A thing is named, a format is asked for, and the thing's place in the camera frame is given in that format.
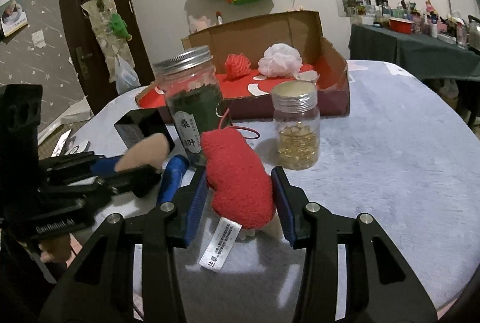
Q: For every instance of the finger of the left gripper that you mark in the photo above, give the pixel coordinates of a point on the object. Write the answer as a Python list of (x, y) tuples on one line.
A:
[(139, 181), (77, 164)]

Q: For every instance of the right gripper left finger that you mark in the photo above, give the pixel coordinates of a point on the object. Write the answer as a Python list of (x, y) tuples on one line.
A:
[(98, 285)]

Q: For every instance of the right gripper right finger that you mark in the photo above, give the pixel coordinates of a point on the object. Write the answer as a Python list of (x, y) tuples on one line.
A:
[(380, 284)]

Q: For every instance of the beige soft pad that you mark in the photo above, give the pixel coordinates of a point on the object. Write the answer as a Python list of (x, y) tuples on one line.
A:
[(151, 151)]

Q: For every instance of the blue cloth tube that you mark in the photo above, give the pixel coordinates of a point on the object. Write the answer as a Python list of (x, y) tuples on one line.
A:
[(172, 178)]

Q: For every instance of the red plush mitten toy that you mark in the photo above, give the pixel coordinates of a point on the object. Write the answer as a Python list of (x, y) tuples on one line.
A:
[(242, 189)]

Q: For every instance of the person's left hand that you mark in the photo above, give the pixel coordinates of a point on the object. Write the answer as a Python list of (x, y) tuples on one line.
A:
[(57, 250)]

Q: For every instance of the dark patterned square box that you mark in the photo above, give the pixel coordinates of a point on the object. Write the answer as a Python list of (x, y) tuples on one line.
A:
[(139, 124)]

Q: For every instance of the tea jar with metal lid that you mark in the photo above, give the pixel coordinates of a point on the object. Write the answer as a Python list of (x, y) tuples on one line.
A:
[(193, 97)]

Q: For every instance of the white plastic bag on door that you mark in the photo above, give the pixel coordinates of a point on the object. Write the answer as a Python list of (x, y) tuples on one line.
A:
[(126, 78)]

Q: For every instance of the red cardboard box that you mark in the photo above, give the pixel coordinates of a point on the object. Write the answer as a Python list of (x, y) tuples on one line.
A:
[(248, 98)]

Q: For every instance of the green plush on door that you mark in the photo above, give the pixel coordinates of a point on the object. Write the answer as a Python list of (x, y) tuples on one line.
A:
[(119, 27)]

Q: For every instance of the red knitted ball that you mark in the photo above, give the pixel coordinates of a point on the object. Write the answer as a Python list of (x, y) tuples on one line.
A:
[(237, 66)]

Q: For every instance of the small jar of gold capsules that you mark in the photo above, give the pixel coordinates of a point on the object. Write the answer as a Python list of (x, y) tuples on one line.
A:
[(297, 121)]

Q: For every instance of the white mesh bath pouf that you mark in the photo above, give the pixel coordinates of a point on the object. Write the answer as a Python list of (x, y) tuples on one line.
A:
[(280, 60)]

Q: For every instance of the dark wooden door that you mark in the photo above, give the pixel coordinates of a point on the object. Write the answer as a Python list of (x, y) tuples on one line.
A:
[(94, 47)]

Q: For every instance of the dark green clothed side table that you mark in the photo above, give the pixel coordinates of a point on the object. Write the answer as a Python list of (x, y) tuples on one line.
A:
[(424, 57)]

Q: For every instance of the red bowl on side table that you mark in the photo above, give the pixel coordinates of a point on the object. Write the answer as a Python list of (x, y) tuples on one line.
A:
[(401, 25)]

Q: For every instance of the metal kettle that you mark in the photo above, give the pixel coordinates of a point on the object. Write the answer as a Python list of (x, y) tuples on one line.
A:
[(474, 33)]

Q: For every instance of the pink plush on wall left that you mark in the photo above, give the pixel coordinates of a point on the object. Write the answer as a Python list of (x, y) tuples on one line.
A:
[(198, 23)]

